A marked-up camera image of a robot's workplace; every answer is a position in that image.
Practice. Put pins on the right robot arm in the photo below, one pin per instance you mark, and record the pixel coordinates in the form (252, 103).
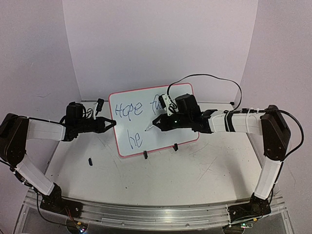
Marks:
(185, 113)

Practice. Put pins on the right circuit board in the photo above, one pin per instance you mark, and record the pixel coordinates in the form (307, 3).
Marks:
(246, 225)

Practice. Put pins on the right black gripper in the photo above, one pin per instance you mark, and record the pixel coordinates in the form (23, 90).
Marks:
(162, 125)

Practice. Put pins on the pink framed whiteboard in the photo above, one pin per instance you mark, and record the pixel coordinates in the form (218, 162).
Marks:
(134, 111)

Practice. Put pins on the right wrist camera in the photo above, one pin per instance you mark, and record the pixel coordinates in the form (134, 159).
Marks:
(167, 104)

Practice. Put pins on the aluminium front rail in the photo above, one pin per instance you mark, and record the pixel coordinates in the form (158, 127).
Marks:
(161, 218)

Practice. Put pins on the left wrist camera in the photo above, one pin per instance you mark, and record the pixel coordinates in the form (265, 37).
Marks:
(98, 107)

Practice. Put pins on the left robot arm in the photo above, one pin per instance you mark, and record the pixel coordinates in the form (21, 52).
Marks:
(18, 135)

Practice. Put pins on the left circuit board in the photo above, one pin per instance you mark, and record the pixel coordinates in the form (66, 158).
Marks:
(76, 227)

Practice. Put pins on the circuit board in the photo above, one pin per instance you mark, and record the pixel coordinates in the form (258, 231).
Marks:
(246, 225)
(76, 227)

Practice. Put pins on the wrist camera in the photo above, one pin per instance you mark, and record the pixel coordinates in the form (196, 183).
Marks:
(98, 107)
(167, 104)

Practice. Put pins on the black whiteboard stand clip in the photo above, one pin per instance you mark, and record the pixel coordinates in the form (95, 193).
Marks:
(145, 155)

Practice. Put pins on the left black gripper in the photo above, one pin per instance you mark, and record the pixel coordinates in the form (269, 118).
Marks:
(101, 125)

